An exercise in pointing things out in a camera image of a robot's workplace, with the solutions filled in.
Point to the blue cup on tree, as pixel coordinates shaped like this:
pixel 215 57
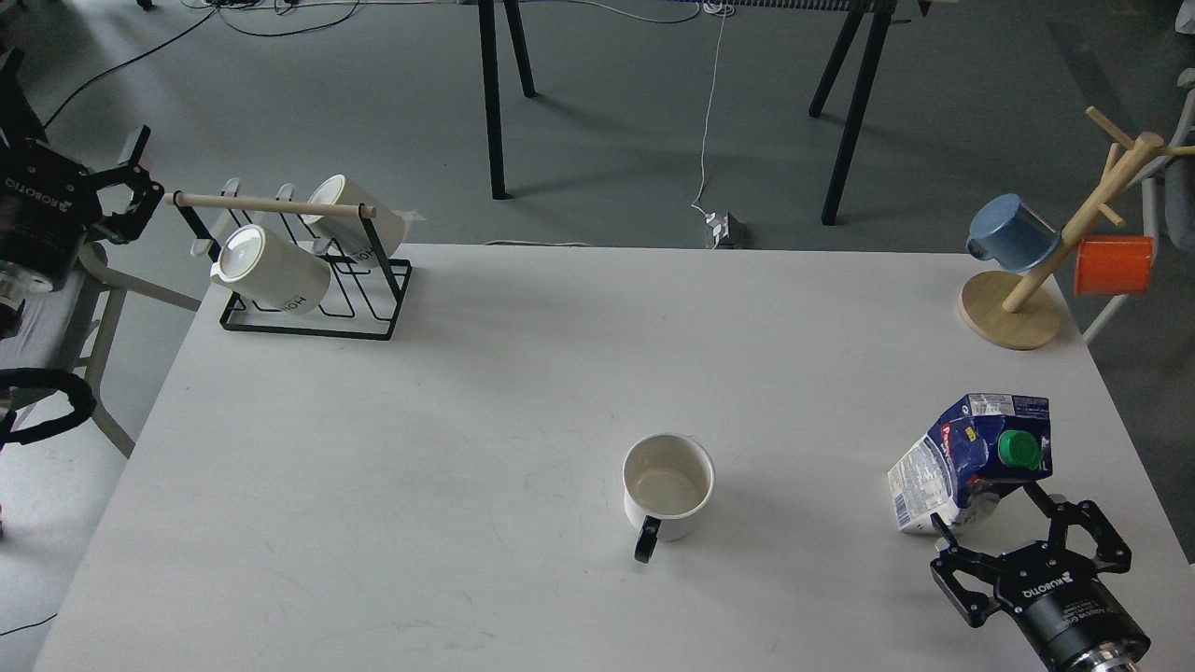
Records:
pixel 1008 231

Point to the orange cup on tree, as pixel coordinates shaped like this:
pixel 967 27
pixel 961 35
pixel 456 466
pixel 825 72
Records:
pixel 1114 265

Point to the right black table leg pair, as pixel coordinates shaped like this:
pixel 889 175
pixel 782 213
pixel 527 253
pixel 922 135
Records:
pixel 881 13

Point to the grey office chair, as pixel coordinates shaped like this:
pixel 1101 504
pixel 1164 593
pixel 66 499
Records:
pixel 73 329

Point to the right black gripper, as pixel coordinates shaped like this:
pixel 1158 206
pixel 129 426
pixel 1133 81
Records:
pixel 1069 607

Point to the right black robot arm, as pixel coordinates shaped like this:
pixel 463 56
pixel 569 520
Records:
pixel 967 578

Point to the white mug black handle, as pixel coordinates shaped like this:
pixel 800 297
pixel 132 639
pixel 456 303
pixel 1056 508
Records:
pixel 668 481

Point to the grey power strip on floor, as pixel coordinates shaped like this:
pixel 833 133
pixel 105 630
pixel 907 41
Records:
pixel 725 231

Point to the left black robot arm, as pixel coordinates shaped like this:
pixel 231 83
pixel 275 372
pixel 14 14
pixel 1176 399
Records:
pixel 84 404

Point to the front white mug on rack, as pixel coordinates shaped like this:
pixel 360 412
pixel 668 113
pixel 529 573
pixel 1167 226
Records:
pixel 266 268

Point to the rear white mug on rack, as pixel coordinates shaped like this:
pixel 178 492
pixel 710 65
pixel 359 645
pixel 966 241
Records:
pixel 348 232

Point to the wooden mug tree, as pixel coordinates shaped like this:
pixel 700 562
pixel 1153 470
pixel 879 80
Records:
pixel 1013 310

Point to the left black table leg pair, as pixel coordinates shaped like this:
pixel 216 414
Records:
pixel 491 88

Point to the blue white milk carton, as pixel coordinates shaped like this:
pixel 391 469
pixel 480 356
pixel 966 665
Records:
pixel 982 448

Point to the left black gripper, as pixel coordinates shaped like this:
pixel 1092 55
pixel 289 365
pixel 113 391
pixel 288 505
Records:
pixel 43 215

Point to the black table leg pair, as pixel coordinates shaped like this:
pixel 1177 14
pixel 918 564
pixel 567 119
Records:
pixel 881 13
pixel 491 88

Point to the black wire mug rack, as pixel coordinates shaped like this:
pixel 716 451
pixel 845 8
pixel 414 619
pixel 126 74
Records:
pixel 361 303

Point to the white mug on rack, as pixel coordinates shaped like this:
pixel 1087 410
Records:
pixel 348 232
pixel 266 268

